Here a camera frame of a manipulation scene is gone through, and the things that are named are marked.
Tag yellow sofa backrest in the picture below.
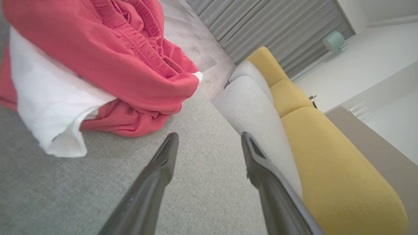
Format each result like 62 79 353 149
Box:
243 46 409 235

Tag grey sofa seat cushion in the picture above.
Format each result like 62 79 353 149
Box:
229 60 275 105
214 76 303 199

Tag red shirt with white sleeves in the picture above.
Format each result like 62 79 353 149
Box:
0 25 203 158

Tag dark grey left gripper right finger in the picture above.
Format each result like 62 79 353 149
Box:
241 132 324 235

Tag large grey sofa seat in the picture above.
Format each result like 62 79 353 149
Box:
0 7 271 235

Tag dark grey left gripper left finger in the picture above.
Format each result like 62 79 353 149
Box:
98 132 179 235

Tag red shorts with elastic waistband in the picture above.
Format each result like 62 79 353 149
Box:
2 0 200 115

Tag grey pleated curtain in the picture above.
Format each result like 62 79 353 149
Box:
186 0 356 79

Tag mint green floor lamp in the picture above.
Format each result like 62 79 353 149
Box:
290 31 348 82

